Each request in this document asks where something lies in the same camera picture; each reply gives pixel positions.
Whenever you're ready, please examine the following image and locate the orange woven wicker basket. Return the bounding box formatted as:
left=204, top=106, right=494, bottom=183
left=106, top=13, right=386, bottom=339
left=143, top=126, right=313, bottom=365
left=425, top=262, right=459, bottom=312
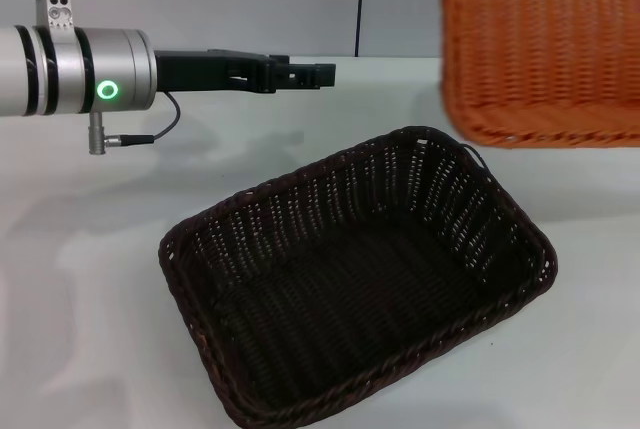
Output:
left=438, top=0, right=640, bottom=150

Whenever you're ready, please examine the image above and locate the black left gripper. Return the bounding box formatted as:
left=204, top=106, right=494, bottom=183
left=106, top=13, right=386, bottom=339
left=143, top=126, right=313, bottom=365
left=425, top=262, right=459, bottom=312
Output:
left=153, top=48, right=337, bottom=96

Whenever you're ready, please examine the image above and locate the dark brown woven wicker basket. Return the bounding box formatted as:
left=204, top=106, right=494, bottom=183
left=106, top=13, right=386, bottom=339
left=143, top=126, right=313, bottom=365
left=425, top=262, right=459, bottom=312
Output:
left=158, top=124, right=559, bottom=429

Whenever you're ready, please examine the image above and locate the grey cable with metal plug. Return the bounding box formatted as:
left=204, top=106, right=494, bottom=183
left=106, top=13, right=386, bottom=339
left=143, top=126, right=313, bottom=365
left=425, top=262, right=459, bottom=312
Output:
left=88, top=91, right=181, bottom=155

